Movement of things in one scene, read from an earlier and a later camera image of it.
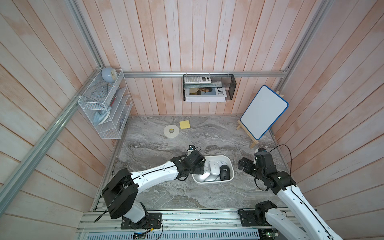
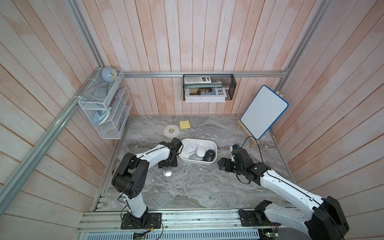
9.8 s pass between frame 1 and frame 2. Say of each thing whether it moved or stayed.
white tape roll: stayed
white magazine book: stayed
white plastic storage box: moved
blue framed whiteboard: stayed
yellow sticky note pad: stayed
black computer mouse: moved
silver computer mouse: moved
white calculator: stayed
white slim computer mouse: moved
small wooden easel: stayed
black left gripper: moved
